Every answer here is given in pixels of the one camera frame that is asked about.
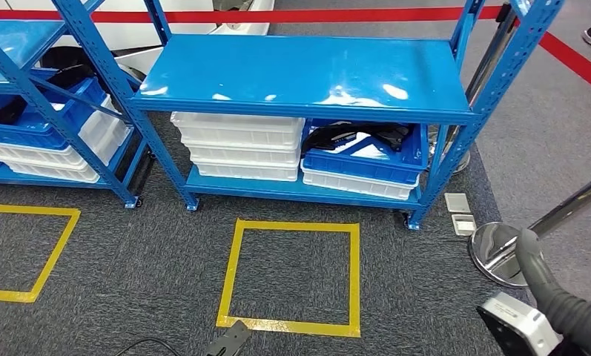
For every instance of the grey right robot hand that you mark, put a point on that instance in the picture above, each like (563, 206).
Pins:
(531, 260)

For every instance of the blue metal shelf rack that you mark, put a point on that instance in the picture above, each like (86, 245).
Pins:
(15, 44)
(300, 69)

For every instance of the black curved trim part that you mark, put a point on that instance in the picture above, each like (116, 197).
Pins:
(334, 135)
(396, 135)
(69, 73)

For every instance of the blue plastic bin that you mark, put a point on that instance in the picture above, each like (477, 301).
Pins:
(35, 132)
(364, 167)

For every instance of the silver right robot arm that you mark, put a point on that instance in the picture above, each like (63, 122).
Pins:
(575, 319)

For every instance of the red barrier belt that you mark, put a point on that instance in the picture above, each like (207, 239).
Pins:
(275, 15)

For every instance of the dark grey bracket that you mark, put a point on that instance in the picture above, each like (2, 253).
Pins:
(229, 339)

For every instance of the silver floor socket box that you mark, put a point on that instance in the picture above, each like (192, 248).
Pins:
(457, 202)
(463, 225)

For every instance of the white car body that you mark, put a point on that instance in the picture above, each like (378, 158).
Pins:
(128, 34)

